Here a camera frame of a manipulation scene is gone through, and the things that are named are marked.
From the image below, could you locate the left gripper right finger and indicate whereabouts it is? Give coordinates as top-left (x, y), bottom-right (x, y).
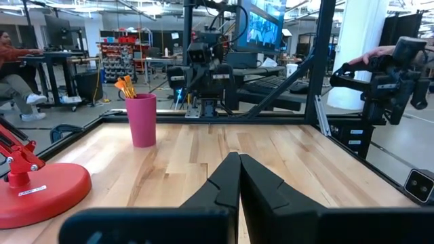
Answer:
top-left (239, 154), bottom-right (434, 244)

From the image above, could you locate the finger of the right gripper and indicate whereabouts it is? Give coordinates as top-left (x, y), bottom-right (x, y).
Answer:
top-left (210, 63), bottom-right (235, 98)
top-left (166, 65), bottom-right (187, 92)

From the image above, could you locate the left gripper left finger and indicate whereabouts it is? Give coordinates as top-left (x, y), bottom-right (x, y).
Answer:
top-left (59, 151), bottom-right (241, 244)

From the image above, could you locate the black keyboard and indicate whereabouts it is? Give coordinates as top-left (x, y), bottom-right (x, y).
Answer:
top-left (242, 75), bottom-right (310, 96)

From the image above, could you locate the black computer desk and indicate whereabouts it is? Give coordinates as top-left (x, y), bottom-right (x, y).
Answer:
top-left (225, 66), bottom-right (310, 112)

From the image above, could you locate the red plastic cup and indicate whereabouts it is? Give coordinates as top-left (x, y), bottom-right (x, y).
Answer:
top-left (125, 93), bottom-right (158, 148)

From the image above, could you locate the red parts bin shelf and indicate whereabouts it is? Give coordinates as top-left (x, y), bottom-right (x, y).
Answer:
top-left (98, 35), bottom-right (138, 84)

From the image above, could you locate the computer monitor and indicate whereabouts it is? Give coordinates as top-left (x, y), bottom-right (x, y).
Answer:
top-left (235, 0), bottom-right (288, 56)

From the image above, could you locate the silver aluminium bar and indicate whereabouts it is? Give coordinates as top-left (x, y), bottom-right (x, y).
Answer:
top-left (313, 94), bottom-right (332, 137)

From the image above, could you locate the background desk with monitor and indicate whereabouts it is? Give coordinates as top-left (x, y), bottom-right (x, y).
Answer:
top-left (20, 15), bottom-right (103, 110)

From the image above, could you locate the red desk lamp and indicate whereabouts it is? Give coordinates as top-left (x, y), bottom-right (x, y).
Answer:
top-left (0, 117), bottom-right (93, 230)

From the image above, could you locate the person's hand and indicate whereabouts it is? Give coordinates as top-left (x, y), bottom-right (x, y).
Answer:
top-left (348, 45), bottom-right (397, 66)

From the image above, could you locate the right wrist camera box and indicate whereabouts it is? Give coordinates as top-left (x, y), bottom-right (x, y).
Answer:
top-left (186, 41), bottom-right (210, 64)

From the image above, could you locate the silver mounting bracket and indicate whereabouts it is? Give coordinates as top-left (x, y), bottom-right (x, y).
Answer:
top-left (185, 104), bottom-right (201, 119)

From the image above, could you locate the black table frame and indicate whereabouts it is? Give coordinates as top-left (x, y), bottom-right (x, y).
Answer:
top-left (0, 0), bottom-right (434, 207)

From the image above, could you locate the black table-level camera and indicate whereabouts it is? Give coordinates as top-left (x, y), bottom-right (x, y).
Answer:
top-left (403, 168), bottom-right (434, 205)

